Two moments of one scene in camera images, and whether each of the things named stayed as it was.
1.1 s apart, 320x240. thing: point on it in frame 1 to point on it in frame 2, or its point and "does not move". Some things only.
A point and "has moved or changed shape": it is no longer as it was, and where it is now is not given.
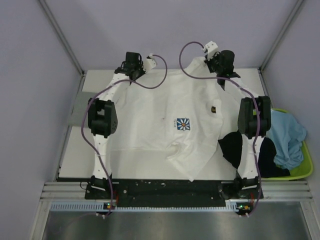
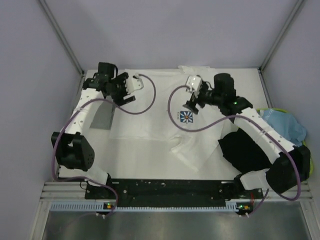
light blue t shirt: (286, 134) does not move
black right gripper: (208, 62) to (191, 103)
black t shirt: (231, 145) does not move
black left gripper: (140, 65) to (119, 100)
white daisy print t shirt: (169, 121) has moved or changed shape
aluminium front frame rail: (272, 191) does not move
